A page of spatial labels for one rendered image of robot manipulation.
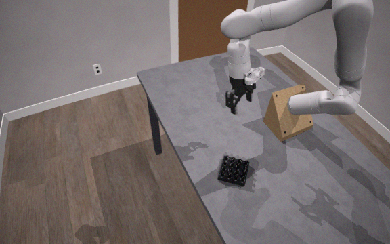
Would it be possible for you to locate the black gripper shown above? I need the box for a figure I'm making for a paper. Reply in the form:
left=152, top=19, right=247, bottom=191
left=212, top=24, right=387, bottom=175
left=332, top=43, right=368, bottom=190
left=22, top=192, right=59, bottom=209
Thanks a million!
left=225, top=76, right=256, bottom=115

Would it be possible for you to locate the black knob box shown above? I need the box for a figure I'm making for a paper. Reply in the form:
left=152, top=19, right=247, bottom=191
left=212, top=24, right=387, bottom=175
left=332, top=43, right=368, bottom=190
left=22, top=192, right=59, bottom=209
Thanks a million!
left=218, top=156, right=249, bottom=186

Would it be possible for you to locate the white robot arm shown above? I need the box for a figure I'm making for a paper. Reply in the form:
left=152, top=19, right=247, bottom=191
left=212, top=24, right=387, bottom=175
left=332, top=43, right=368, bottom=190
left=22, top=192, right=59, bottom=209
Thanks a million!
left=221, top=0, right=374, bottom=115

